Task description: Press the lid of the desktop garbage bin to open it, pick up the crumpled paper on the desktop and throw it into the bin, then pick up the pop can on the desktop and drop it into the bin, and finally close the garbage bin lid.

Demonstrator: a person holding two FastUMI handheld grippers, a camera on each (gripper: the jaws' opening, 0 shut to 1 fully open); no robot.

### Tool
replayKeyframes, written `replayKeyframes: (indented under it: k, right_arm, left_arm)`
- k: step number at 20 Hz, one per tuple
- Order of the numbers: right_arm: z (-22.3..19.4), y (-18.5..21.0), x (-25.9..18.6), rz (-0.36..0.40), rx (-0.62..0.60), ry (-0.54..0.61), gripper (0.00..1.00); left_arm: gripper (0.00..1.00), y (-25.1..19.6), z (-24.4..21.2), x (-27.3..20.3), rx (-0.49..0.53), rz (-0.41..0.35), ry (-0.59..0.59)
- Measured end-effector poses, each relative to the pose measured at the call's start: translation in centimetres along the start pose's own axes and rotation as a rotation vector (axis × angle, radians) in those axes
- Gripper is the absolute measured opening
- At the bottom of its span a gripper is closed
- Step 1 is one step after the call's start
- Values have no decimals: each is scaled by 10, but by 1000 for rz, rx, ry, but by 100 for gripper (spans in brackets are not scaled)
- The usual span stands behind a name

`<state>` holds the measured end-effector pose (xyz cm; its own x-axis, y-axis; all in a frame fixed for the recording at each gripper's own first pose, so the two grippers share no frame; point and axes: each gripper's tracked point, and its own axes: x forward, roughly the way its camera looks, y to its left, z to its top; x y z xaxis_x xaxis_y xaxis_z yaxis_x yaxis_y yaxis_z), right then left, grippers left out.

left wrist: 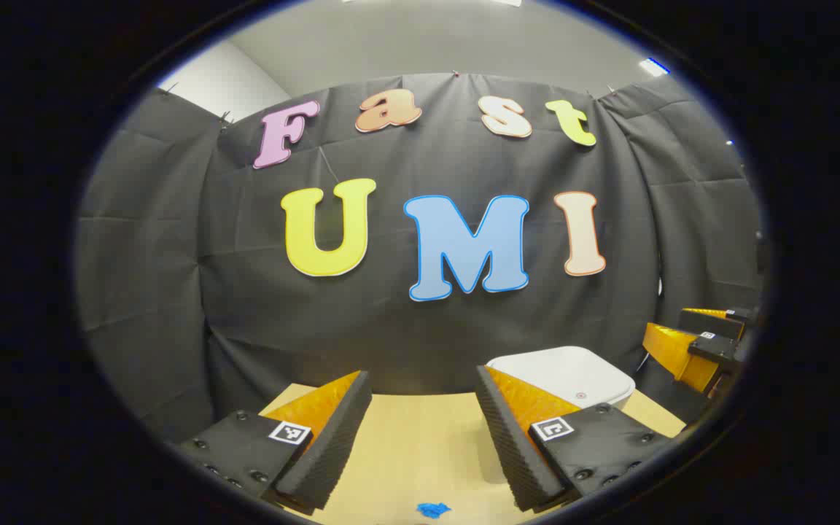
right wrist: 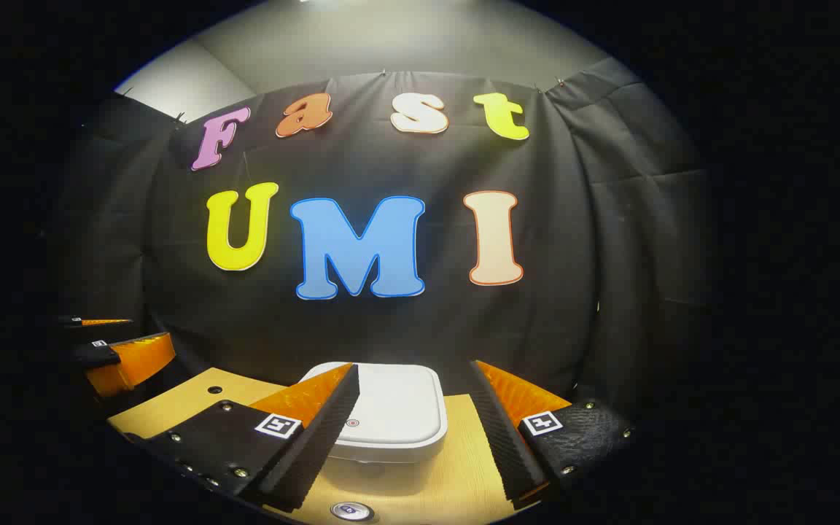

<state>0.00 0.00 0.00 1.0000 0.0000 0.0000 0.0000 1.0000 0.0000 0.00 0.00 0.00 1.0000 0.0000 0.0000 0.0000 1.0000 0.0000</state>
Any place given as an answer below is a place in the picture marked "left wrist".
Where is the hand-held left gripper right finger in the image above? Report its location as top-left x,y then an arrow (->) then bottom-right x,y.
474,365 -> 672,513

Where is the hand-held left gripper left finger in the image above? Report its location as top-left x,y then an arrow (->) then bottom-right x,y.
176,370 -> 373,515

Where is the white desktop garbage bin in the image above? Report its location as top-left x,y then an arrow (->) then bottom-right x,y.
475,346 -> 637,486

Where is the wooden desktop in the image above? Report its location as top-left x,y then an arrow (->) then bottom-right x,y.
260,383 -> 687,525

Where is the black backdrop cloth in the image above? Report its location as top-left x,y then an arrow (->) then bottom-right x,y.
74,73 -> 763,446

